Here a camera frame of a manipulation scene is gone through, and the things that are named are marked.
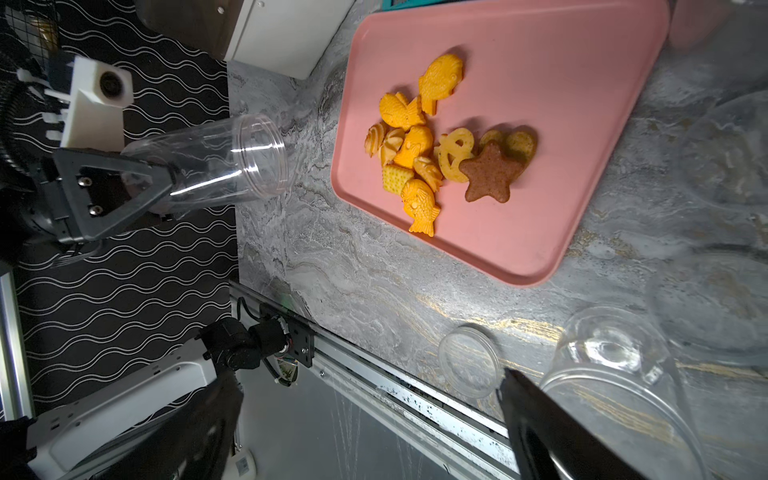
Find pink plastic tray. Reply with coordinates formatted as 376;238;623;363
330;1;670;287

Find square waffle cookie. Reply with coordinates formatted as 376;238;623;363
382;164;415;196

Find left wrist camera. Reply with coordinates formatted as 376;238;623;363
16;55;134;151

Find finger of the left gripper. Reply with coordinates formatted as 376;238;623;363
53;149;174;243

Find teal utility knife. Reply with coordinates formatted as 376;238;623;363
381;0;445;11

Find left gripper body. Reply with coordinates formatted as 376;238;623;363
1;161;78;264

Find yellow fish cookie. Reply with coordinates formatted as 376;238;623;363
401;179;440;237

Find pretzel shaped cookie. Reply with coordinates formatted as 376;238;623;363
435;128;475;183

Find brown star cookie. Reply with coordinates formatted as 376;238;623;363
459;141;526;203

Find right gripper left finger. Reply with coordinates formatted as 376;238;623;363
102;371;244;479

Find small yellow cookie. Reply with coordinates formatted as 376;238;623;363
378;128;405;166

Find clear jar lid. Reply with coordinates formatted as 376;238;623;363
646;244;767;369
438;325;501;399

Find brown round cookie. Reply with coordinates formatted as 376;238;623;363
477;126;538;165

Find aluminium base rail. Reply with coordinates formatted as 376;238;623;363
229;280;519;479

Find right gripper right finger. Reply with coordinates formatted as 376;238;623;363
497;369;643;479

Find clear jar dark cookies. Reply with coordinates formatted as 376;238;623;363
122;114;297;216

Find small shell cookie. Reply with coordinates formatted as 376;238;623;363
364;121;388;157

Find clear jar yellow cookies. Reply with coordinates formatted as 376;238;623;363
540;306;710;479

